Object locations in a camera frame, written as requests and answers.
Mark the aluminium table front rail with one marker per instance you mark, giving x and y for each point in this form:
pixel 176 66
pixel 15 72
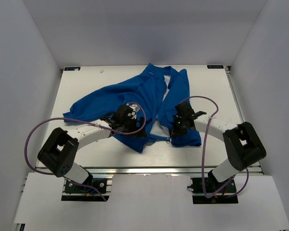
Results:
pixel 181 170

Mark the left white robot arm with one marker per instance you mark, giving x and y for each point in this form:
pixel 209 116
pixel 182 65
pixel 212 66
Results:
pixel 59 151

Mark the blue table label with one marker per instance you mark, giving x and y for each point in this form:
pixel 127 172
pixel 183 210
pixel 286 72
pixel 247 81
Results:
pixel 215 66
pixel 72 68

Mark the right blue table label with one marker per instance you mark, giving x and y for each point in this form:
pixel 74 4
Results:
pixel 215 66

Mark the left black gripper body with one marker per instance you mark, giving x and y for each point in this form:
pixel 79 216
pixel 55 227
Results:
pixel 129 125

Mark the left blue table label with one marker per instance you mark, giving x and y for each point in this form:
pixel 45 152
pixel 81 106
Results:
pixel 72 68

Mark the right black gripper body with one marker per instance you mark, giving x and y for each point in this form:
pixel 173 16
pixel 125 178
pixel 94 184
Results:
pixel 179 128

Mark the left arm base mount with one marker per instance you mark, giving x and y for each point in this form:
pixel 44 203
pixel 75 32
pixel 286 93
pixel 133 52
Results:
pixel 96 189

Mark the blue zip jacket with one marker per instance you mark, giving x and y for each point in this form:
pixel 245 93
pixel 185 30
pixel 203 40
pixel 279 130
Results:
pixel 158 90

